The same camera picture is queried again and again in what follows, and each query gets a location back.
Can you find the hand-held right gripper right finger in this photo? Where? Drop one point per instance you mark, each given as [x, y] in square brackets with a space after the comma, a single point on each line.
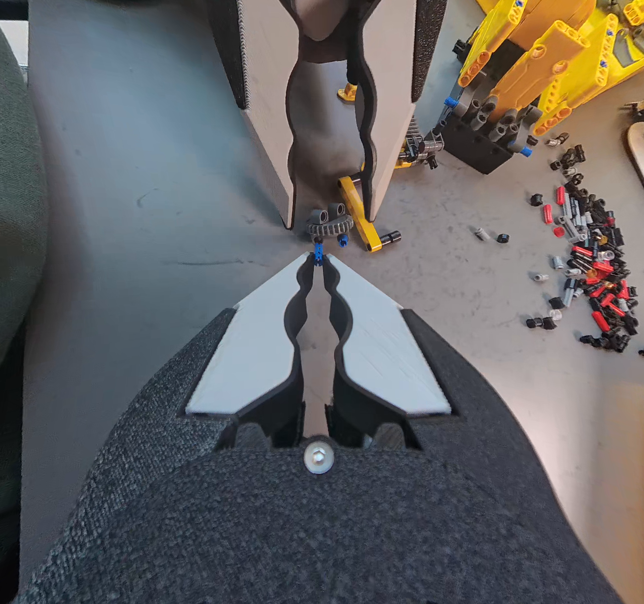
[387, 357]

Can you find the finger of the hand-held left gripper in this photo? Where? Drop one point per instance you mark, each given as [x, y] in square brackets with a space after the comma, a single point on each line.
[264, 85]
[392, 85]

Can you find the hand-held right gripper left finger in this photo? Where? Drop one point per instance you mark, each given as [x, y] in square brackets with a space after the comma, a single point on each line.
[241, 357]

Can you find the yellow lego beam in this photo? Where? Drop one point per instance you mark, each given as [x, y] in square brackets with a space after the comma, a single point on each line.
[360, 216]

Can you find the grey lego gear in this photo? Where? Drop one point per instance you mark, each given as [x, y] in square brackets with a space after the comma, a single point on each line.
[329, 221]

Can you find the yellow grey lego claw assembly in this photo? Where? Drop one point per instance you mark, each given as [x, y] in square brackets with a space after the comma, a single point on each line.
[422, 146]

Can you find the large yellow black lego model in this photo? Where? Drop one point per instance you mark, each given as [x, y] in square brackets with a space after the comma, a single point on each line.
[483, 146]

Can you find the small grey lego bush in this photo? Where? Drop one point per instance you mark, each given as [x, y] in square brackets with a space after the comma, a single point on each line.
[481, 233]

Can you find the pile of small lego pieces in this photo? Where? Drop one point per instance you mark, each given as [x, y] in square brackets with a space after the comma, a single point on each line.
[598, 272]

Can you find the person's left hand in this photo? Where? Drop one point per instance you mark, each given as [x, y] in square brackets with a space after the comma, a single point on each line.
[322, 15]

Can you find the book stand with white base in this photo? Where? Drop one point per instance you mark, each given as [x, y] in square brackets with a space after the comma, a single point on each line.
[636, 151]

